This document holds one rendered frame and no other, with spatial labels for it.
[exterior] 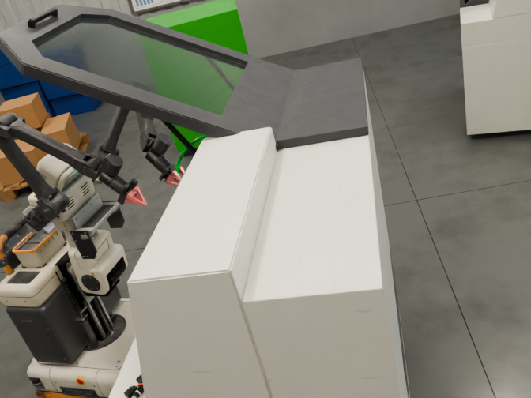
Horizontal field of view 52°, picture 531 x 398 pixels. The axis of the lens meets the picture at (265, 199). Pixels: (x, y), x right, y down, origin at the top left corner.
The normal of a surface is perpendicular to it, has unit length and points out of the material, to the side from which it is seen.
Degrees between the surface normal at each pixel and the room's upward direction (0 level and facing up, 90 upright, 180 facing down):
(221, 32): 90
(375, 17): 90
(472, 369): 0
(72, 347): 90
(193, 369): 90
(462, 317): 0
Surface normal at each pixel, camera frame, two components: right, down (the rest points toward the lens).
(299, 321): -0.12, 0.51
